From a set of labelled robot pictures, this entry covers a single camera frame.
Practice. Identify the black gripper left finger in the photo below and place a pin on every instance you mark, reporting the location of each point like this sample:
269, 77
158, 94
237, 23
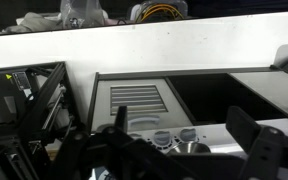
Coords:
121, 116

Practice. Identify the grey stove knob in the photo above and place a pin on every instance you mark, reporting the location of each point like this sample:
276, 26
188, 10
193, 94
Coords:
188, 134
136, 136
162, 137

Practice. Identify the grey cloth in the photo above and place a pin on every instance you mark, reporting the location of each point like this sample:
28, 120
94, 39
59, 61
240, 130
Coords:
34, 21

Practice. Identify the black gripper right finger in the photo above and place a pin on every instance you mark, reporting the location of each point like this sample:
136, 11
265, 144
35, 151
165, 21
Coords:
240, 126

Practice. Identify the white oven door with vents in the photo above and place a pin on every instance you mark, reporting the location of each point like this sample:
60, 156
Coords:
104, 100

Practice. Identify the toy stove top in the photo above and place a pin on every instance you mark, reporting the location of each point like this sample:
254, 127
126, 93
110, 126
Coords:
214, 133

